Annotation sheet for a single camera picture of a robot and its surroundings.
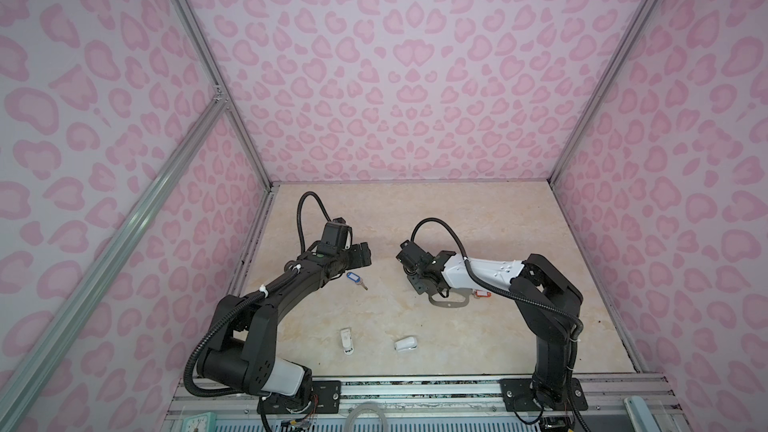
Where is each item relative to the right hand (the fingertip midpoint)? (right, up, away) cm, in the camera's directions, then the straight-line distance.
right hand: (424, 272), depth 93 cm
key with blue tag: (-22, -2, +1) cm, 22 cm away
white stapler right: (-5, -16, -14) cm, 21 cm away
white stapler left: (-22, -15, -15) cm, 30 cm away
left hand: (-20, +8, -3) cm, 21 cm away
